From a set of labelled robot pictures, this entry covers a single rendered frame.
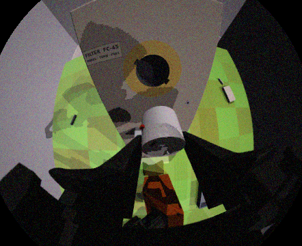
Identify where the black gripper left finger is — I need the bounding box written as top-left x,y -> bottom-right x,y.
49,135 -> 142,219

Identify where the grey cylinder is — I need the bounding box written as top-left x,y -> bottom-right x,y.
139,107 -> 186,156

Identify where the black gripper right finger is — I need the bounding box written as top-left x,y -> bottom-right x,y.
183,132 -> 277,210

